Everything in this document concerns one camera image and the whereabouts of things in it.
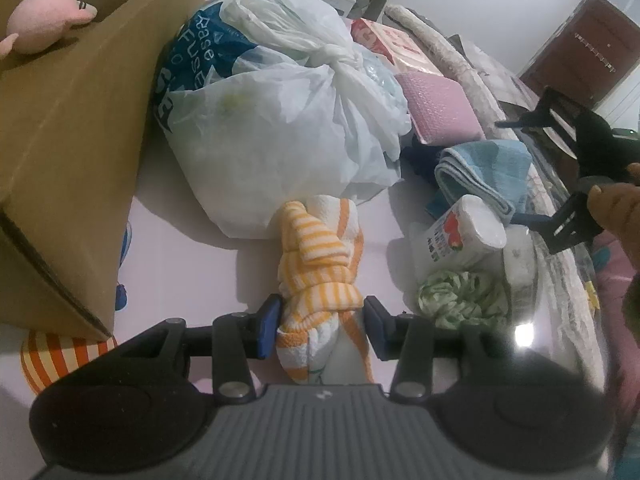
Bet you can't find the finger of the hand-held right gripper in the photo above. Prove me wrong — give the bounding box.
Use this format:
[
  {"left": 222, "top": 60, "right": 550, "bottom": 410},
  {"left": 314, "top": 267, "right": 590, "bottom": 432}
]
[
  {"left": 495, "top": 87, "right": 583, "bottom": 137},
  {"left": 515, "top": 185, "right": 603, "bottom": 256}
]

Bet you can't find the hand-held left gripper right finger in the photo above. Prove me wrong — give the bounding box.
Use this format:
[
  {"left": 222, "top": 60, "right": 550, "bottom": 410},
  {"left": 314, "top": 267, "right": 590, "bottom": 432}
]
[{"left": 364, "top": 296, "right": 506, "bottom": 403}]

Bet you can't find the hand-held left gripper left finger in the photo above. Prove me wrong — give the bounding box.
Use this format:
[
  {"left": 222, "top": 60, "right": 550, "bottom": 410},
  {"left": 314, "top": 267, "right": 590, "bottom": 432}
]
[{"left": 107, "top": 294, "right": 283, "bottom": 403}]

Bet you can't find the orange striped white towel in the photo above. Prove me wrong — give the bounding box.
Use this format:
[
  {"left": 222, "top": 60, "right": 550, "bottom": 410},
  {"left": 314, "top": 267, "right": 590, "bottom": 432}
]
[{"left": 274, "top": 196, "right": 376, "bottom": 386}]

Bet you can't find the light blue striped towel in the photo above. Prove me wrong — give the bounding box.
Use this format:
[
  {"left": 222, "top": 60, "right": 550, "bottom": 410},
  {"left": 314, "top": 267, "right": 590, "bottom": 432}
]
[{"left": 434, "top": 140, "right": 533, "bottom": 226}]

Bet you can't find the green white scrunchie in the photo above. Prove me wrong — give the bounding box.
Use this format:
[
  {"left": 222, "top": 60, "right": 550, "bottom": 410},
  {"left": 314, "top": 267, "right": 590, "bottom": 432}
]
[{"left": 417, "top": 270, "right": 511, "bottom": 331}]

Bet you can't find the pink bubble wrap pouch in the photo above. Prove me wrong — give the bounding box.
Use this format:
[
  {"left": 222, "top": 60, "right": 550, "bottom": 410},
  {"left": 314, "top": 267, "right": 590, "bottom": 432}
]
[{"left": 395, "top": 72, "right": 486, "bottom": 146}]

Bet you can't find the white red-print tissue pack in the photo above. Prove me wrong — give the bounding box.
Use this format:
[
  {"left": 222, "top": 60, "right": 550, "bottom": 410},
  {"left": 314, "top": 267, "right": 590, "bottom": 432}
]
[{"left": 407, "top": 195, "right": 508, "bottom": 273}]

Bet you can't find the brown cardboard box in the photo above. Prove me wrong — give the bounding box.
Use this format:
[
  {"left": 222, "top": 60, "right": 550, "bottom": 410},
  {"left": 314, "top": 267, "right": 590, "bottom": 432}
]
[{"left": 0, "top": 0, "right": 217, "bottom": 341}]

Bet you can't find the person's right hand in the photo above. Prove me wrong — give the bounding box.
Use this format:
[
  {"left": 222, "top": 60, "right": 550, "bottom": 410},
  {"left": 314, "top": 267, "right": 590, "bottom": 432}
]
[{"left": 587, "top": 162, "right": 640, "bottom": 235}]

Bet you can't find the grey blanket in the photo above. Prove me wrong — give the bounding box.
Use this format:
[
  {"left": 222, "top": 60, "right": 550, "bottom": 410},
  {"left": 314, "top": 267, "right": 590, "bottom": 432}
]
[{"left": 447, "top": 35, "right": 576, "bottom": 156}]

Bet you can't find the white plastic pack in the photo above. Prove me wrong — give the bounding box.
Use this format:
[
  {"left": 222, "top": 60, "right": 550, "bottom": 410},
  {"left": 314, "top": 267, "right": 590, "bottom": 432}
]
[{"left": 502, "top": 225, "right": 543, "bottom": 306}]

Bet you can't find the door hook rack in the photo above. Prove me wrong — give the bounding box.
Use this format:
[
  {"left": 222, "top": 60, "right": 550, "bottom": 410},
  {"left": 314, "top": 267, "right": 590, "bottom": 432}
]
[{"left": 574, "top": 32, "right": 616, "bottom": 73}]

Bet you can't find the brown door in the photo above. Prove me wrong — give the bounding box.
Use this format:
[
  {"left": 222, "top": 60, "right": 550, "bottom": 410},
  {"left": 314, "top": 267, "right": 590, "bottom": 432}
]
[{"left": 520, "top": 0, "right": 636, "bottom": 111}]

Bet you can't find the pink balloon-print bed sheet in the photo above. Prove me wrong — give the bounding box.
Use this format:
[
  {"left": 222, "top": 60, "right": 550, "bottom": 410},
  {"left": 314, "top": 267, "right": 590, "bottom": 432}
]
[{"left": 0, "top": 0, "right": 601, "bottom": 411}]

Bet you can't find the dark blue cloth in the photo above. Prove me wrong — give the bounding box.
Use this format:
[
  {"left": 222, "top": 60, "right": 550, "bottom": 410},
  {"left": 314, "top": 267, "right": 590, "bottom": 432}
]
[{"left": 402, "top": 145, "right": 446, "bottom": 186}]

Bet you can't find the red wet wipes pack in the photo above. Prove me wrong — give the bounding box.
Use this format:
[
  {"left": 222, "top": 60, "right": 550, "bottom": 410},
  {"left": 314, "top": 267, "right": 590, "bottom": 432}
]
[{"left": 350, "top": 17, "right": 443, "bottom": 78}]

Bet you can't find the white blue plastic bag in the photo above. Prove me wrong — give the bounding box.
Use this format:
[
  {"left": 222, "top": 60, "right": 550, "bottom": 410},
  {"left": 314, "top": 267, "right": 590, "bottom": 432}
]
[{"left": 155, "top": 0, "right": 412, "bottom": 238}]

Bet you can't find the white water dispenser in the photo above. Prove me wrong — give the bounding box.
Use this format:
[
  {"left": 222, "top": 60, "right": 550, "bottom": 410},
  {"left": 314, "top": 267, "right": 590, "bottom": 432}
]
[{"left": 297, "top": 0, "right": 353, "bottom": 18}]

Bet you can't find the pink plush toy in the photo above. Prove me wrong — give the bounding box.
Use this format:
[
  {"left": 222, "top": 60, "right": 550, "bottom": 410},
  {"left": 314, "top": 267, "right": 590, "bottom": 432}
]
[{"left": 0, "top": 0, "right": 98, "bottom": 58}]

